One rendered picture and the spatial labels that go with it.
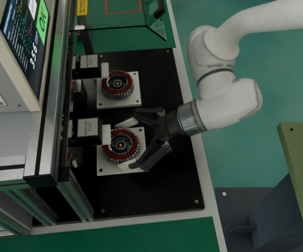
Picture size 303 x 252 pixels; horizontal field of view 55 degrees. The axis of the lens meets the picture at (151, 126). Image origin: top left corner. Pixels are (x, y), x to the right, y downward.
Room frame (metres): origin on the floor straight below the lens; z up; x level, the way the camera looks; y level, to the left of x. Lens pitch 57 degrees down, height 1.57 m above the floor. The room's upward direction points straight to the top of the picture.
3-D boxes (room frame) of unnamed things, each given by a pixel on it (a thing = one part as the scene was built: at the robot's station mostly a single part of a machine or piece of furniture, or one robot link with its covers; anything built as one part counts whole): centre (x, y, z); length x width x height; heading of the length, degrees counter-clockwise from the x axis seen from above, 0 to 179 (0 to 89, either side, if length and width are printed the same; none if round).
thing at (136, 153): (0.42, 0.09, 0.80); 0.11 x 0.11 x 0.04
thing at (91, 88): (0.54, 0.12, 0.76); 0.64 x 0.47 x 0.02; 6
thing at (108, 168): (0.42, 0.09, 0.78); 0.15 x 0.15 x 0.01; 6
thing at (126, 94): (0.66, 0.12, 0.80); 0.11 x 0.11 x 0.04
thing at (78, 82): (0.65, 0.26, 0.80); 0.08 x 0.05 x 0.06; 6
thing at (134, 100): (0.66, 0.12, 0.78); 0.15 x 0.15 x 0.01; 6
